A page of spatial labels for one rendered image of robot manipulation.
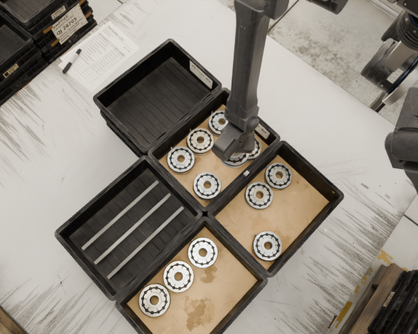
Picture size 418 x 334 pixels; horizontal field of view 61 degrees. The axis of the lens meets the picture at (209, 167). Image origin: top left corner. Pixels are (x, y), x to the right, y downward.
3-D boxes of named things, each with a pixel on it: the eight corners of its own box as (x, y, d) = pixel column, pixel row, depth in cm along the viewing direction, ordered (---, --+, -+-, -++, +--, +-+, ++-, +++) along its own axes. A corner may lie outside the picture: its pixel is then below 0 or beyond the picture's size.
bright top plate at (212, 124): (221, 106, 139) (221, 105, 139) (239, 123, 137) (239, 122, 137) (203, 121, 137) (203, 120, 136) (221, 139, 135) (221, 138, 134)
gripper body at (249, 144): (253, 152, 106) (257, 143, 99) (219, 150, 106) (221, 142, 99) (253, 132, 108) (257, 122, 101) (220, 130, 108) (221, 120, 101)
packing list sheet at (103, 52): (107, 18, 168) (106, 18, 167) (142, 46, 164) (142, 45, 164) (54, 63, 159) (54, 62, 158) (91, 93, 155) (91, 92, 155)
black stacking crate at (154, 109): (172, 55, 151) (170, 38, 140) (221, 100, 145) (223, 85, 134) (99, 112, 141) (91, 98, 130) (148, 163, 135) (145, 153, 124)
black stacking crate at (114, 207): (148, 164, 135) (144, 154, 124) (202, 219, 130) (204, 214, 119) (64, 237, 125) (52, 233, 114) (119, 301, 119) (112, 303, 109)
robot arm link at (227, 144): (259, 116, 88) (233, 99, 91) (231, 150, 86) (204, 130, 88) (257, 138, 99) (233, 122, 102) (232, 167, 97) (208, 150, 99)
